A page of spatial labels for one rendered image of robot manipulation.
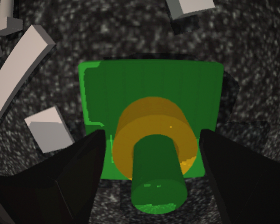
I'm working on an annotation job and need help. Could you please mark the gold round nut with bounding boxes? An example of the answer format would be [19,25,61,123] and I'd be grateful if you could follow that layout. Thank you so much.
[112,97,198,180]

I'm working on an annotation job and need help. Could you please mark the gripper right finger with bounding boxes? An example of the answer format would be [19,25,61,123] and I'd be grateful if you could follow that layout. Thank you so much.
[199,129,280,224]

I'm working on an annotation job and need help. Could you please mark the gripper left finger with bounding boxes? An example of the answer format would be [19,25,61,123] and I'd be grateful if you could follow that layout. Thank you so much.
[0,129,106,224]

